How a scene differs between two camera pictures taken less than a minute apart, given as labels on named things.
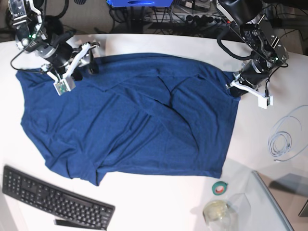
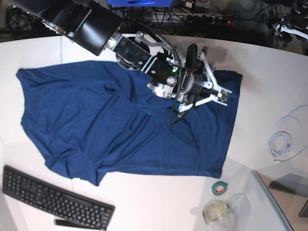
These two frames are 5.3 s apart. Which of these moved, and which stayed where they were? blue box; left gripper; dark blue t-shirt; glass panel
Moved: left gripper
Stayed: blue box; dark blue t-shirt; glass panel
